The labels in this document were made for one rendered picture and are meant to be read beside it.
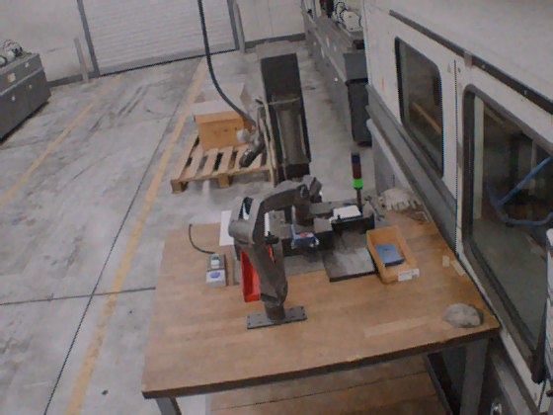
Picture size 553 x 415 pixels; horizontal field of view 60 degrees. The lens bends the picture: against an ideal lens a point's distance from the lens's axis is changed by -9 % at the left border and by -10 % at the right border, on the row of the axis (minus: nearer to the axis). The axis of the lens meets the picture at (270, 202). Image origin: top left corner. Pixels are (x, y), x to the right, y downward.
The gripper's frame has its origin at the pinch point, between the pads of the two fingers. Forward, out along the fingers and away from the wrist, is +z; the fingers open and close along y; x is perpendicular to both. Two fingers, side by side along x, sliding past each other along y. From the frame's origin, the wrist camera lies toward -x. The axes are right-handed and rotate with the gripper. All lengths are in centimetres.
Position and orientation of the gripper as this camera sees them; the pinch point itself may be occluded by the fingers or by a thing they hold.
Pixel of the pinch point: (303, 232)
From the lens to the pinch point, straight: 187.7
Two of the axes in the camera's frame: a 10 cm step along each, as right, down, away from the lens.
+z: 0.9, 5.5, 8.3
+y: -1.3, -8.2, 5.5
